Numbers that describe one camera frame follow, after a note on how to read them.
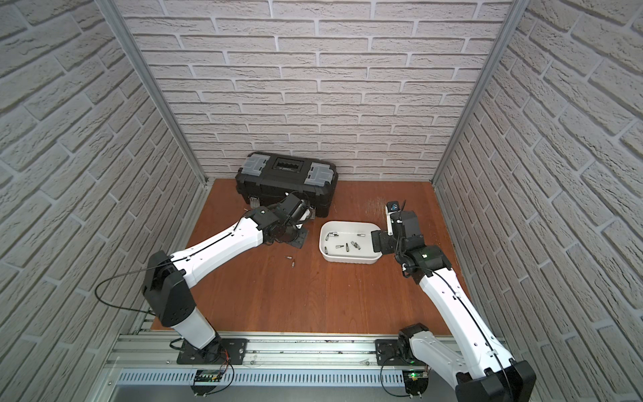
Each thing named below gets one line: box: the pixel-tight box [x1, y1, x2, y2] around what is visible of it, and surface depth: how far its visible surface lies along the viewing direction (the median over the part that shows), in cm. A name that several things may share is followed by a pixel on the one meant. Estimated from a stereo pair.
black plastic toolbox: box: [235, 150, 339, 218], surface depth 100 cm
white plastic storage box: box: [318, 221, 383, 265], surface depth 99 cm
